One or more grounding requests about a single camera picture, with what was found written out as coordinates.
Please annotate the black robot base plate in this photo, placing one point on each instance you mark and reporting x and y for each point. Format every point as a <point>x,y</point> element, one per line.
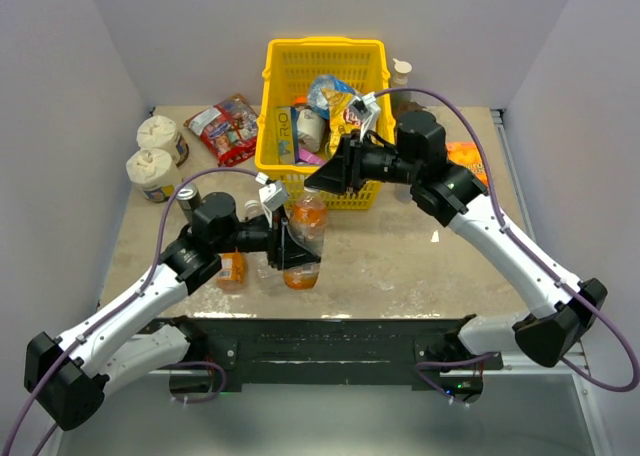
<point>312,352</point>

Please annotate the black drink can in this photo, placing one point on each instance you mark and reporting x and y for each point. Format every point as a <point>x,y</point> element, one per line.
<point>189,198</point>

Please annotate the yellow plastic basket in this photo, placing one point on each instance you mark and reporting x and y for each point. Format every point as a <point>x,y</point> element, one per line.
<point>292,65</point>

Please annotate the small orange juice bottle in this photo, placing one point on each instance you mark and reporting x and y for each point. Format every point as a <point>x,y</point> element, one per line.
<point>232,276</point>

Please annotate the orange snack box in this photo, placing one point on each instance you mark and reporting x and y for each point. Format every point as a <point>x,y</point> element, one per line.
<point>466,154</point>

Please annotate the toilet paper roll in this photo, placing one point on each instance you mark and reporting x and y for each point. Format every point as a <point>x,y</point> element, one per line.
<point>154,173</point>
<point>161,132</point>

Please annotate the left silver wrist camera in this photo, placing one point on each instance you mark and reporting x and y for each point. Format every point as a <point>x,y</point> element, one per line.
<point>272,196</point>

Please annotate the yellow Lays chips bag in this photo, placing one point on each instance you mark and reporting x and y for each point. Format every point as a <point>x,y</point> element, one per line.
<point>338,102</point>

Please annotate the orange label tea bottle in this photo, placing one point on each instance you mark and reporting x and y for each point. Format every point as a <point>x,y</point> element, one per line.
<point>309,217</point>

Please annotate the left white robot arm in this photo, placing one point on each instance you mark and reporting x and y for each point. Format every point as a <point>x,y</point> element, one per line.
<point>71,375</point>

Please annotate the rear toilet paper roll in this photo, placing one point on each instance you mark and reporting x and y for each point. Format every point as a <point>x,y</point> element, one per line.
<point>161,132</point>

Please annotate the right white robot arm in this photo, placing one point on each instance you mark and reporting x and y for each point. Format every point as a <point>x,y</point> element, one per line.
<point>457,199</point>

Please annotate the aluminium frame rail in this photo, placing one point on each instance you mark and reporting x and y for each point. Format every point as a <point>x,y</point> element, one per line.
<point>550,335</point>

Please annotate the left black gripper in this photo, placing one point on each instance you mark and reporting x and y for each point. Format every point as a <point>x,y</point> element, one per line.
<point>284,250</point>

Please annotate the green soap dispenser bottle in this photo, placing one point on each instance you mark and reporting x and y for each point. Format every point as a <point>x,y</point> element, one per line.
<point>400,76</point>

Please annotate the purple pack in basket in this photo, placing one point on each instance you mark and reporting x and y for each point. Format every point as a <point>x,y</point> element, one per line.
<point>308,157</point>

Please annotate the blue plastic bag in basket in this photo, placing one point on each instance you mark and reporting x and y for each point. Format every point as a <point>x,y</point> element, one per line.
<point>316,98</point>

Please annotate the white paper roll in basket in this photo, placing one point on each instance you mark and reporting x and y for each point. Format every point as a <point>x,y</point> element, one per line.
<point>310,130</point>

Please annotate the front toilet paper roll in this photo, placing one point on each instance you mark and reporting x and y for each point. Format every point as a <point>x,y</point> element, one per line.
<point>154,173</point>

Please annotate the clear water bottle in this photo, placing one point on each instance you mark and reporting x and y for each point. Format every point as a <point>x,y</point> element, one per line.
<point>267,278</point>

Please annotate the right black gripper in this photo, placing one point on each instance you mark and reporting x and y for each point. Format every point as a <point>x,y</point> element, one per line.
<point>345,168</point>

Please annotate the red snack bag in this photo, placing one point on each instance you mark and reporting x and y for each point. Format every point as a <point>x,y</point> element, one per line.
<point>228,129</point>

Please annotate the blue RIO box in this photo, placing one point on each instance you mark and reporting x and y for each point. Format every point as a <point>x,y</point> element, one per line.
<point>285,129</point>

